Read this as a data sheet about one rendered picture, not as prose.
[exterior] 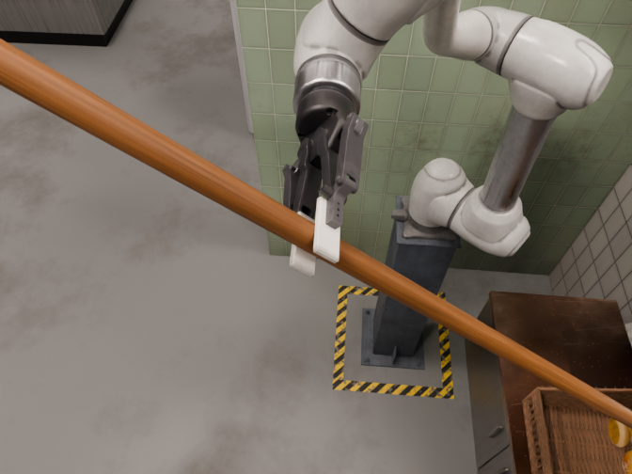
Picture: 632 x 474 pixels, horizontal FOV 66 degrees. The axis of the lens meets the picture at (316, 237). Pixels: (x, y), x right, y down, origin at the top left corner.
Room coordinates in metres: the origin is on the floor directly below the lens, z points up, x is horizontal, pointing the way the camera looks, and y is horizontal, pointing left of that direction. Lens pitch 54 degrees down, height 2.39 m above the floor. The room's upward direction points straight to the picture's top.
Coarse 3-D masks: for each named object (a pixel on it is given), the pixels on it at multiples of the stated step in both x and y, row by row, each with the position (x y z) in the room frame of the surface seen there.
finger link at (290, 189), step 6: (288, 168) 0.44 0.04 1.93; (288, 174) 0.43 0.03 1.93; (294, 174) 0.43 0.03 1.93; (288, 180) 0.42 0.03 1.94; (294, 180) 0.42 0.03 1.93; (288, 186) 0.40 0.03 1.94; (294, 186) 0.41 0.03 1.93; (288, 192) 0.39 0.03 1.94; (294, 192) 0.40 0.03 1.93; (288, 198) 0.38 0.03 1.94; (294, 198) 0.38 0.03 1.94; (288, 204) 0.37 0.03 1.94
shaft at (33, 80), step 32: (0, 64) 0.31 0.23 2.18; (32, 64) 0.32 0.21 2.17; (32, 96) 0.30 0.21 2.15; (64, 96) 0.31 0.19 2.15; (96, 96) 0.32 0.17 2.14; (96, 128) 0.30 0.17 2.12; (128, 128) 0.31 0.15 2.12; (160, 160) 0.30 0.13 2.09; (192, 160) 0.31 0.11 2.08; (224, 192) 0.30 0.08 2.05; (256, 192) 0.31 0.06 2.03; (256, 224) 0.29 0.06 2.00; (288, 224) 0.30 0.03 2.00; (320, 256) 0.29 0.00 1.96; (352, 256) 0.29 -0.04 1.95; (384, 288) 0.28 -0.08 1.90; (416, 288) 0.29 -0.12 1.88; (448, 320) 0.28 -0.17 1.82; (512, 352) 0.28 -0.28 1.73; (576, 384) 0.27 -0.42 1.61; (608, 416) 0.26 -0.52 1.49
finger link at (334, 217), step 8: (336, 184) 0.35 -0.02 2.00; (344, 184) 0.35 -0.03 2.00; (336, 192) 0.34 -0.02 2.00; (344, 192) 0.34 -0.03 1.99; (328, 200) 0.34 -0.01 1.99; (336, 200) 0.33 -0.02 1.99; (328, 208) 0.33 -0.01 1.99; (336, 208) 0.32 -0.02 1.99; (328, 216) 0.32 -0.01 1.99; (336, 216) 0.31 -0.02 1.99; (328, 224) 0.31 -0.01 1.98; (336, 224) 0.31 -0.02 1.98
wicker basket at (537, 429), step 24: (528, 408) 0.53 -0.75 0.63; (552, 408) 0.54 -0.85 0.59; (576, 408) 0.54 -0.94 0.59; (528, 432) 0.46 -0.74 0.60; (552, 432) 0.46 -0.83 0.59; (576, 432) 0.46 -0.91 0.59; (600, 432) 0.46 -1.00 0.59; (552, 456) 0.38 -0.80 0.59; (576, 456) 0.38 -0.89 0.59; (600, 456) 0.38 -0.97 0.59
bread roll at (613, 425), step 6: (612, 420) 0.49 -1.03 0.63; (612, 426) 0.47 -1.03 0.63; (618, 426) 0.46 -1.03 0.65; (624, 426) 0.46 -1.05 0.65; (612, 432) 0.45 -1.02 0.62; (618, 432) 0.45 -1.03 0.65; (624, 432) 0.44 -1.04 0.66; (612, 438) 0.43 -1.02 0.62; (618, 438) 0.43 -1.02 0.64; (624, 438) 0.42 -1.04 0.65; (618, 444) 0.41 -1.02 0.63; (624, 444) 0.41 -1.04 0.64
